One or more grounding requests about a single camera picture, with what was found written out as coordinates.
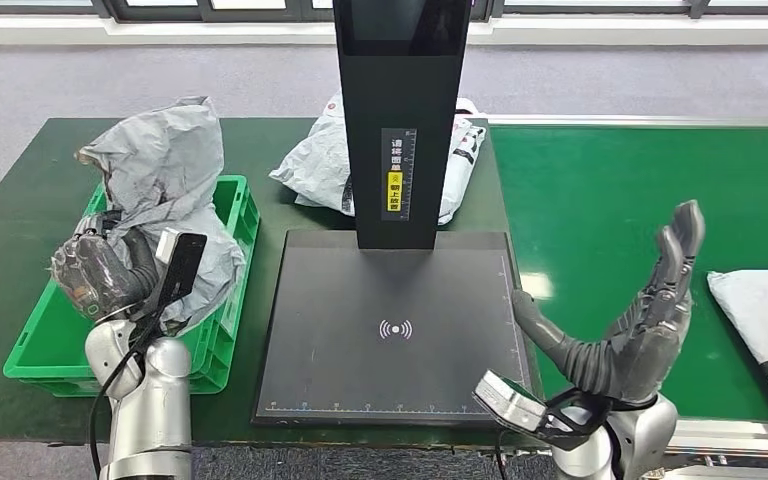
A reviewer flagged white parcel with red print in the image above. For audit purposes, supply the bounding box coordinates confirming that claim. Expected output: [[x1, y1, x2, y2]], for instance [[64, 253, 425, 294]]
[[707, 268, 768, 439]]

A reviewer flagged black inbound scanning machine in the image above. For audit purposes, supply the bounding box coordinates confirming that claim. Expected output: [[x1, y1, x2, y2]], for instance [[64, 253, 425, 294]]
[[253, 0, 535, 429]]

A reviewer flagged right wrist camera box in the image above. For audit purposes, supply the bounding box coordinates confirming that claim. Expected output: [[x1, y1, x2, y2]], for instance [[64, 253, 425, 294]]
[[473, 369, 552, 436]]

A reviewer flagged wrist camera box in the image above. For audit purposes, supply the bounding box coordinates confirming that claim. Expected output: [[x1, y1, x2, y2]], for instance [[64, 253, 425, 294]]
[[473, 369, 552, 436], [155, 228, 209, 310]]

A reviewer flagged white window sill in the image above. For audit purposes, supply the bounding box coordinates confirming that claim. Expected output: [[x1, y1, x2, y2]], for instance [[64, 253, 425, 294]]
[[0, 13, 768, 48]]

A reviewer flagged grey parcel with dark stain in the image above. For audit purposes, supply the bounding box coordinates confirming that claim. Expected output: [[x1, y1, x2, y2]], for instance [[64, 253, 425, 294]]
[[75, 95, 247, 337]]

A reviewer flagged green plastic crate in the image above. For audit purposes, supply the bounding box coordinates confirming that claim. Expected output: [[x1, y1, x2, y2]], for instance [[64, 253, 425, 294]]
[[3, 174, 262, 399]]

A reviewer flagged green conveyor belt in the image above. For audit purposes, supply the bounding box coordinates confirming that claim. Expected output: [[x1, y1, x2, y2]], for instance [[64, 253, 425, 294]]
[[489, 124, 768, 425]]

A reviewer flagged white parcel with black stripe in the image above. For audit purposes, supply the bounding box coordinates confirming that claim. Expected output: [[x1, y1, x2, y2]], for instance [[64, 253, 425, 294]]
[[269, 92, 489, 227]]

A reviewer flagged aluminium conveyor frame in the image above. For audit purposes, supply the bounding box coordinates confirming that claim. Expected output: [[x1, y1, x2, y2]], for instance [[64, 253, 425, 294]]
[[486, 113, 768, 465]]

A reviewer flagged dark green table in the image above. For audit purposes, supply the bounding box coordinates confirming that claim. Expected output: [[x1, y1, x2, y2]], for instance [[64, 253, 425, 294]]
[[0, 117, 554, 452]]

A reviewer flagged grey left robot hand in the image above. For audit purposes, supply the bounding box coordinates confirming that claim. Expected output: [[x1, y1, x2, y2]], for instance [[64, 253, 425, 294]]
[[50, 210, 160, 324]]

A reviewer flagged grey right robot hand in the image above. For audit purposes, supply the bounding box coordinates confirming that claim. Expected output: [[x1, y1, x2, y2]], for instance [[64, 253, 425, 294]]
[[511, 199, 707, 407]]

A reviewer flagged dark window frame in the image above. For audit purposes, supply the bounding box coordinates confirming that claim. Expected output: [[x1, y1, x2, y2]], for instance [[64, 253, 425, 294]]
[[0, 0, 768, 21]]

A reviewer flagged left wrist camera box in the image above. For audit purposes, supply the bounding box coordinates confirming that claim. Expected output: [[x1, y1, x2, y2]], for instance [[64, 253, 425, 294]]
[[155, 228, 209, 310]]

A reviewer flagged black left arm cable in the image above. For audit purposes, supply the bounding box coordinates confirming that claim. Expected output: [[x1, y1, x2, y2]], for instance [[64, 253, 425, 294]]
[[87, 291, 160, 480]]

